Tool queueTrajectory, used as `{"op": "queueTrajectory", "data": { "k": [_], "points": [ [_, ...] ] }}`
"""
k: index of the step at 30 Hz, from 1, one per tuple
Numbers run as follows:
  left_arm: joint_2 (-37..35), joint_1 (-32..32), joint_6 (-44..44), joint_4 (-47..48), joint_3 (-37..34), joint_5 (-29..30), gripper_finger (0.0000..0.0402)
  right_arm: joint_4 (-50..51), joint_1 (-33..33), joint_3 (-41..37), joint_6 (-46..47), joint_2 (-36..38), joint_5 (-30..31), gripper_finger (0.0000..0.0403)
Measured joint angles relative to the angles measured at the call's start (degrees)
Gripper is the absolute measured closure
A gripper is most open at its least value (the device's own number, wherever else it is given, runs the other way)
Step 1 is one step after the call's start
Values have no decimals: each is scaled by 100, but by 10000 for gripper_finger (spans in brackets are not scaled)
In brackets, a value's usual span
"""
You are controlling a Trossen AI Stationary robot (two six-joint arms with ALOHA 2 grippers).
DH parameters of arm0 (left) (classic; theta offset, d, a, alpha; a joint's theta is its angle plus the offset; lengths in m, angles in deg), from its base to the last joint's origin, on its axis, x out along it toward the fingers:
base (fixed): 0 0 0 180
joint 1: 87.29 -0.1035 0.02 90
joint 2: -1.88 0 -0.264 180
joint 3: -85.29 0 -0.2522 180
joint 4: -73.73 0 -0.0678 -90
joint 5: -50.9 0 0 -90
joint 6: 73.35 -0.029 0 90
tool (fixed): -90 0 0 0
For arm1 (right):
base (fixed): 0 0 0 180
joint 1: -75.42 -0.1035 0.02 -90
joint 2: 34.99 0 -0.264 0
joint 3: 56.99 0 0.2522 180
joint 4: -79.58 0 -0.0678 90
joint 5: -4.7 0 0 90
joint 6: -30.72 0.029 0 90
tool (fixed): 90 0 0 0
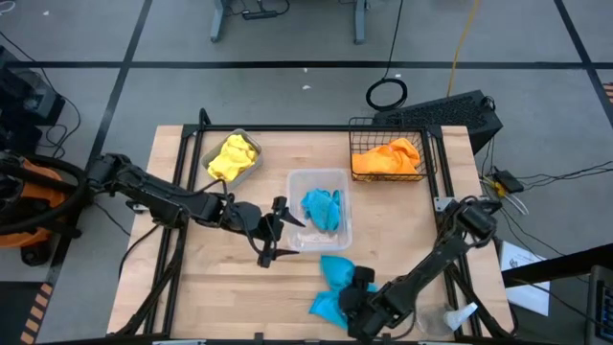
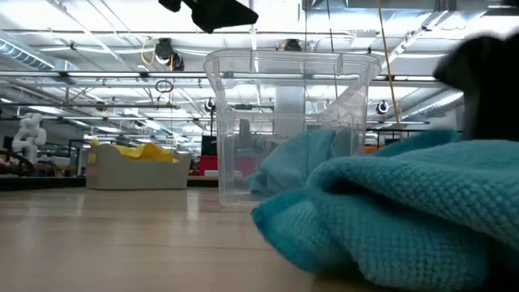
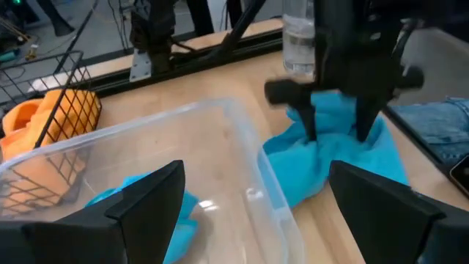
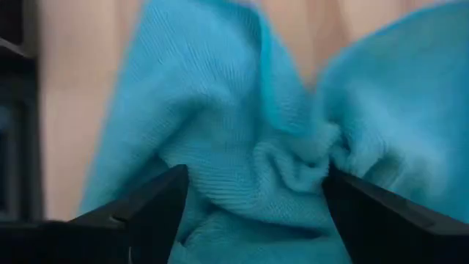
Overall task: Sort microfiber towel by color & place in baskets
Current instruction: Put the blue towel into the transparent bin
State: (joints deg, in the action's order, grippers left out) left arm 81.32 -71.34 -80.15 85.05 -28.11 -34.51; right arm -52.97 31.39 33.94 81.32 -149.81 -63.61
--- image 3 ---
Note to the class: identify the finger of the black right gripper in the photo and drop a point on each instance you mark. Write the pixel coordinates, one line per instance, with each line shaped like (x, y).
(366, 121)
(309, 122)

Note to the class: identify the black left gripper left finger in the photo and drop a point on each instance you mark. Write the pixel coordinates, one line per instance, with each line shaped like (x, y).
(84, 242)

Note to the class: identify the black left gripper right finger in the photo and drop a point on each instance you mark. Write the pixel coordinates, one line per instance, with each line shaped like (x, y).
(395, 227)

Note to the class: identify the blue microfiber towel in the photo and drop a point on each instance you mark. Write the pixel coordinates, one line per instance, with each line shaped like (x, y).
(311, 165)
(183, 227)

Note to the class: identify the orange microfiber towel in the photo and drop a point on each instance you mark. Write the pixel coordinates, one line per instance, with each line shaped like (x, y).
(71, 117)

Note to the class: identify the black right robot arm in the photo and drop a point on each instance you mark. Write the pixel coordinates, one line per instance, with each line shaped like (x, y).
(154, 29)

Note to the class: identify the clear plastic bottle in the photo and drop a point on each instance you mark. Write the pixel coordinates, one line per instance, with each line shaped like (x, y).
(298, 44)

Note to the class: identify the denim jeans fabric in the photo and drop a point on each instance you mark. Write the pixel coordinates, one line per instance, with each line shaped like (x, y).
(436, 124)

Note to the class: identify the black phone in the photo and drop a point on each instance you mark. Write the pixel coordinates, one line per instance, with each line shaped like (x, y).
(461, 176)

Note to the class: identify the clear plastic bin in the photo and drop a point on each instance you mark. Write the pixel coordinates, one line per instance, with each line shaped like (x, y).
(165, 128)

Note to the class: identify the black aluminium table frame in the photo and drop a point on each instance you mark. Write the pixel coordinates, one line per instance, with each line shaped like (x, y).
(249, 47)

